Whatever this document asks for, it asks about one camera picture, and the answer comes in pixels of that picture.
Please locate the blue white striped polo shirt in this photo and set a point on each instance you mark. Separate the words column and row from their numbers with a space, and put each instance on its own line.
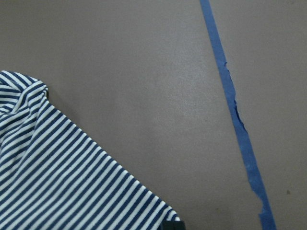
column 53, row 176

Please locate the brown paper table cover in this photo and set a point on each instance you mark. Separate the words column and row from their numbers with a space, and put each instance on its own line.
column 140, row 78

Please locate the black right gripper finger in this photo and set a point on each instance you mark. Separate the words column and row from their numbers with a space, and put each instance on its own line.
column 173, row 225

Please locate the blue tape line lengthwise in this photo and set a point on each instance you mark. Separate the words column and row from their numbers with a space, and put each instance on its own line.
column 249, row 160

